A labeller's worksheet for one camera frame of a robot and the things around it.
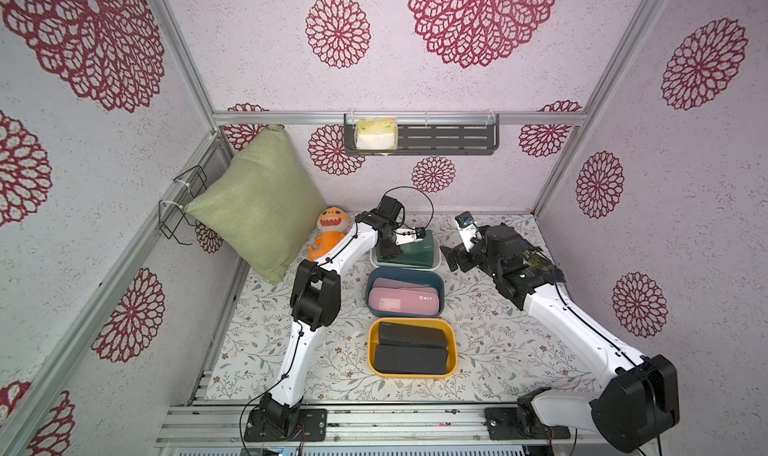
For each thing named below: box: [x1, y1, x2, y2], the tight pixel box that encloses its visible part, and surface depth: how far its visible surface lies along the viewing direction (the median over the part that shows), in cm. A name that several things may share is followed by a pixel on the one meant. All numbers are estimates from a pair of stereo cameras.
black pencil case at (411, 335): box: [379, 322, 447, 347], surface depth 86 cm
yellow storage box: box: [368, 317, 458, 378], surface depth 85 cm
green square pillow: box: [186, 126, 327, 284], surface depth 89 cm
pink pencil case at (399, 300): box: [368, 287, 439, 314], surface depth 92 cm
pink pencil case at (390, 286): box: [369, 277, 439, 295], surface depth 96 cm
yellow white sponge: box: [356, 117, 397, 151], surface depth 92 cm
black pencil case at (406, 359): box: [374, 344, 449, 374], surface depth 82 cm
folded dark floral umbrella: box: [522, 246, 566, 282], surface depth 108 cm
